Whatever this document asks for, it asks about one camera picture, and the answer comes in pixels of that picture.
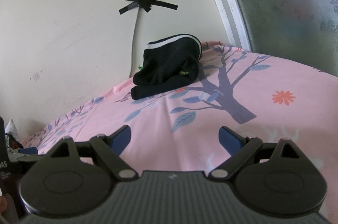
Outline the grey power cable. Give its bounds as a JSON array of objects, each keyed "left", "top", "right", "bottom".
[{"left": 129, "top": 6, "right": 142, "bottom": 78}]

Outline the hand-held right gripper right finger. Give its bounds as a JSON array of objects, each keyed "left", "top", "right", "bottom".
[{"left": 210, "top": 126, "right": 307, "bottom": 180}]

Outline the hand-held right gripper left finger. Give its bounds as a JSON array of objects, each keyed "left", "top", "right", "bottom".
[{"left": 45, "top": 125, "right": 139, "bottom": 182}]

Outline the pink floral bedsheet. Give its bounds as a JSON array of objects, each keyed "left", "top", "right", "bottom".
[{"left": 20, "top": 40, "right": 338, "bottom": 224}]

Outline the black garment with white stripes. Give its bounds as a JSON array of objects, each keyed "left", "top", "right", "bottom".
[{"left": 131, "top": 34, "right": 203, "bottom": 101}]

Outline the frosted patterned window glass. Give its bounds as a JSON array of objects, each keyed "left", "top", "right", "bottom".
[{"left": 213, "top": 0, "right": 338, "bottom": 74}]

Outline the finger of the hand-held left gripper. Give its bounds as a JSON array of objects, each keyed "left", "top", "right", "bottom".
[{"left": 10, "top": 146, "right": 47, "bottom": 163}]

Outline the white crumpled cloth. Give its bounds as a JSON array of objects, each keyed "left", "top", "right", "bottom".
[{"left": 5, "top": 118, "right": 20, "bottom": 141}]

